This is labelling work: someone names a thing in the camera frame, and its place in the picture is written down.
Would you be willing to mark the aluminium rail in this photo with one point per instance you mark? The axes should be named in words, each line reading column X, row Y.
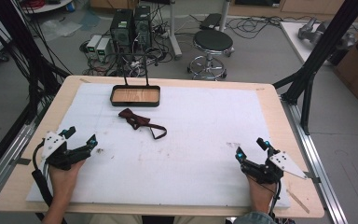
column 320, row 174
column 9, row 155

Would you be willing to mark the thin wooden stick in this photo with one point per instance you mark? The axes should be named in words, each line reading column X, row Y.
column 297, row 201

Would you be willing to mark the black flat box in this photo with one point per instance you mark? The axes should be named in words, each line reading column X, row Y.
column 210, row 21

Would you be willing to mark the black computer tower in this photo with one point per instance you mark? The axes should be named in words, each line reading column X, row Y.
column 143, row 26
column 121, row 28

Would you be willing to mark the white desk leg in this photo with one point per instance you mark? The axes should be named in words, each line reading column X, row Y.
column 174, row 34

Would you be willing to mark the person's left hand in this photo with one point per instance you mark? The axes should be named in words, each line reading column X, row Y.
column 64, row 179

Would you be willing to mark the person's right hand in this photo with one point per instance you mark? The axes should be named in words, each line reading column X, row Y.
column 260, row 194

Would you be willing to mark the round white table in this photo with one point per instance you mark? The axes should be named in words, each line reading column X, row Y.
column 48, row 5

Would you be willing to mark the white foam mat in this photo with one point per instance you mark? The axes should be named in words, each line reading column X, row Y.
column 183, row 155

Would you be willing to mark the wooden table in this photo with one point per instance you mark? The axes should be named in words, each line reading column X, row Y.
column 279, row 124

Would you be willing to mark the dark red bow tie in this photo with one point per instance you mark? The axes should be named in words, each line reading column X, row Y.
column 140, row 122

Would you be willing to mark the grey robot part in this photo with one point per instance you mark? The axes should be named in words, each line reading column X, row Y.
column 312, row 31

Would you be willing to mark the black round stool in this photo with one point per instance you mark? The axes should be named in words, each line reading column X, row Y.
column 213, row 42

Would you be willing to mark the black tray with hanger stand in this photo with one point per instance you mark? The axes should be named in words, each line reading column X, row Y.
column 135, row 96

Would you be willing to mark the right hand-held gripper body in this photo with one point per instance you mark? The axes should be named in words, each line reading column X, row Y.
column 262, row 171

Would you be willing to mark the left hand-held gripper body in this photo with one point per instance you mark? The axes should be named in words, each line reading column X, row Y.
column 53, row 144

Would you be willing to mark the black metal frame stand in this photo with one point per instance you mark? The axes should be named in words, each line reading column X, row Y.
column 34, row 62
column 317, row 59

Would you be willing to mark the white power supply unit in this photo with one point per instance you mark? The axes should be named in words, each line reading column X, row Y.
column 93, row 43
column 103, row 49

